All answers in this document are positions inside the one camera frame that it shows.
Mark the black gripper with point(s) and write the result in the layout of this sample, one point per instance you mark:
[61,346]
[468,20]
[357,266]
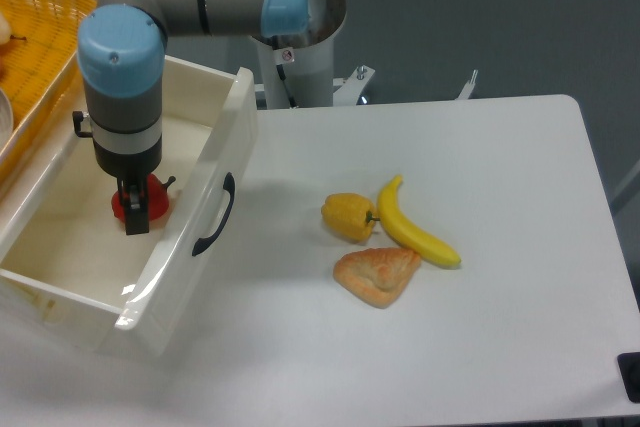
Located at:
[131,172]

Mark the red bell pepper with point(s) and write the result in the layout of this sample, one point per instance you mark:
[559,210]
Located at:
[158,198]

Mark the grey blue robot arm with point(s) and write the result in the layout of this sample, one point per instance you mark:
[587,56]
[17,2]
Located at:
[121,52]

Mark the white open drawer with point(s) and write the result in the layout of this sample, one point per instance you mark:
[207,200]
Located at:
[209,129]

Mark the white drawer cabinet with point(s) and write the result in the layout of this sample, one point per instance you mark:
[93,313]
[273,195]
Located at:
[65,260]

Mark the yellow bell pepper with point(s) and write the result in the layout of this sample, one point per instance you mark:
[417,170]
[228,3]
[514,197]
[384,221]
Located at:
[350,215]

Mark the metal bowl edge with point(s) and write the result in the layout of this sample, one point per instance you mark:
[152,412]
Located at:
[6,119]

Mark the yellow woven basket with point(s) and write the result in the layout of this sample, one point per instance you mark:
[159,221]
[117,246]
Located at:
[39,65]

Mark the pear in basket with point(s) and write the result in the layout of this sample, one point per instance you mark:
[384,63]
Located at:
[9,40]

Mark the triangular pastry bread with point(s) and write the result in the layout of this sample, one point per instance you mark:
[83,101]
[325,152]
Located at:
[377,276]

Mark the yellow banana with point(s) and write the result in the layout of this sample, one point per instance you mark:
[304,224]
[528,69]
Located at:
[407,234]

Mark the black corner object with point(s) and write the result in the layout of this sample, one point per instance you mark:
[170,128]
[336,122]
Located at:
[629,366]

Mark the black drawer handle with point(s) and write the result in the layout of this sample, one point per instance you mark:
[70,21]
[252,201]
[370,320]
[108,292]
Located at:
[215,213]

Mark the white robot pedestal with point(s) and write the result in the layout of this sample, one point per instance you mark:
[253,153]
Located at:
[297,70]

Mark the white table frame bracket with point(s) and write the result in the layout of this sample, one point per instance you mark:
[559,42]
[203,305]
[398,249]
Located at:
[351,90]

